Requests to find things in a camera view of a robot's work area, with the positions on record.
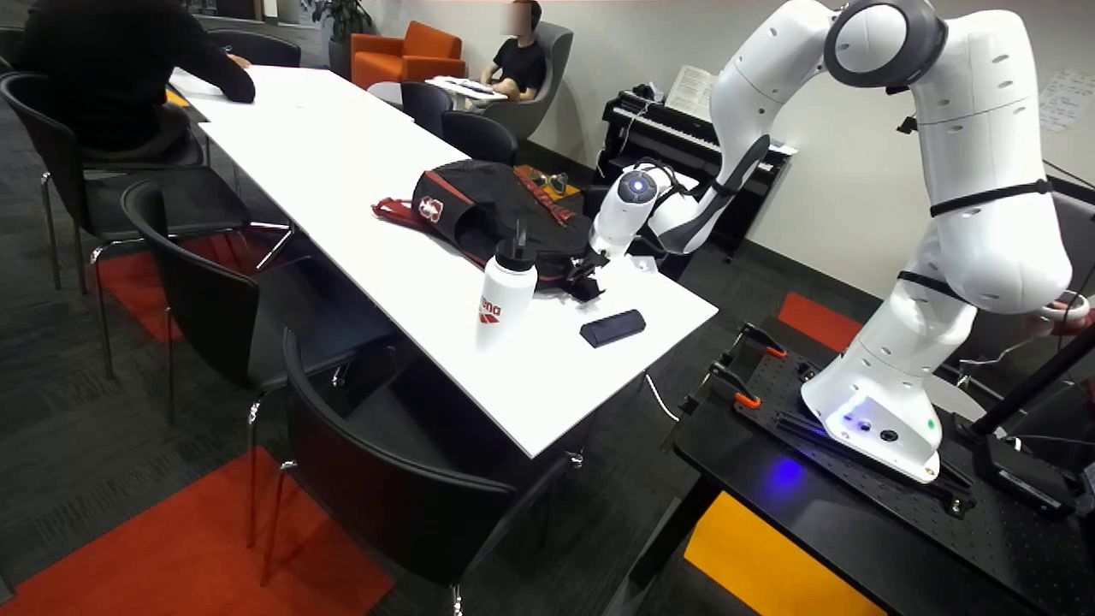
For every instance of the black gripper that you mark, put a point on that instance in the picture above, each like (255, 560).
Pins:
(583, 277)

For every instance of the black red bag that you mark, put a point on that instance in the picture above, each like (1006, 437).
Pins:
(477, 205)

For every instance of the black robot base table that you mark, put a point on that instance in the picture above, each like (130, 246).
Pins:
(947, 547)

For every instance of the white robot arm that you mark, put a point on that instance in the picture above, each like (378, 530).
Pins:
(988, 236)

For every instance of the dark blue phone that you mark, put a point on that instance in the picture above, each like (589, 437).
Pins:
(615, 325)

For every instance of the white red water bottle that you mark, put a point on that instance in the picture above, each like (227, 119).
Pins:
(508, 284)

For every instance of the black digital piano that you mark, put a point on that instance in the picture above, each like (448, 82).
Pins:
(651, 125)

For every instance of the black chair far right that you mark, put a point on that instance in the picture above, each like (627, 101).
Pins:
(479, 138)

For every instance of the orange black clamp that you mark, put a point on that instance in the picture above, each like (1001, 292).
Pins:
(729, 375)

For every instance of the white sheet music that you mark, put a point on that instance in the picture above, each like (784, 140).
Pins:
(688, 89)

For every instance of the seated person with headphones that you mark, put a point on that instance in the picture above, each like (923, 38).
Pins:
(519, 67)

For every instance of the black chair front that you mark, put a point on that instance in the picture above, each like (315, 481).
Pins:
(404, 462)

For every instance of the orange armchair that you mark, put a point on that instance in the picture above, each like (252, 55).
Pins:
(416, 55)

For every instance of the black chair middle left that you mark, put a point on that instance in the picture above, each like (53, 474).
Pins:
(227, 315)

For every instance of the person in black foreground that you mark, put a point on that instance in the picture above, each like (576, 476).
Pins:
(111, 63)

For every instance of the black chair far left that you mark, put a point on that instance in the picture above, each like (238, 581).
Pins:
(87, 184)

